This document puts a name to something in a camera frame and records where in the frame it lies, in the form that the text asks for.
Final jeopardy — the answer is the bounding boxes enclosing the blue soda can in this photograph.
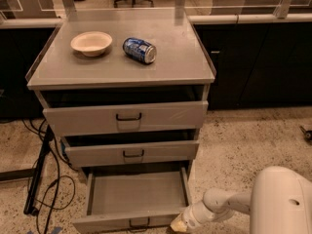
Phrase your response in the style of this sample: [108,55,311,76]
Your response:
[123,37,157,64]

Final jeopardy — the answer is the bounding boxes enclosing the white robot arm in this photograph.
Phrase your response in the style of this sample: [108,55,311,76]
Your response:
[171,166,312,234]

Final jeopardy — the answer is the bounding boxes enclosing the grey bottom drawer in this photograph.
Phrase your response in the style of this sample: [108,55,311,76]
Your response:
[73,164,191,234]

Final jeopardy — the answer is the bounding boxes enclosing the black floor cable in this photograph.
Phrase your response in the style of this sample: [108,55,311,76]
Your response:
[20,118,76,234]

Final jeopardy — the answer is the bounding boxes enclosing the black metal stand bar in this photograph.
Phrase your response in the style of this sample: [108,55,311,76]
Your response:
[23,126,54,215]

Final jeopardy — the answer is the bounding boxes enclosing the grey middle drawer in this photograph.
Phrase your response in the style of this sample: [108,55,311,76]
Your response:
[61,131,199,167]

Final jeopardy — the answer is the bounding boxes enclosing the grey top drawer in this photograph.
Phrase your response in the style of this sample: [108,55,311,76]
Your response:
[43,90,208,137]

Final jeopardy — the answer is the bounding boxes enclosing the grey drawer cabinet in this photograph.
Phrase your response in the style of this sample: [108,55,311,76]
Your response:
[27,8,215,175]

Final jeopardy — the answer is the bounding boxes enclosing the white paper bowl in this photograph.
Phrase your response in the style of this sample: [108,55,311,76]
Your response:
[70,31,112,58]

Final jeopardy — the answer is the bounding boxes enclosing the grey drawer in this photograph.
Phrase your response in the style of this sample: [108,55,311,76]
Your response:
[43,90,208,137]
[61,131,199,167]
[73,164,191,234]

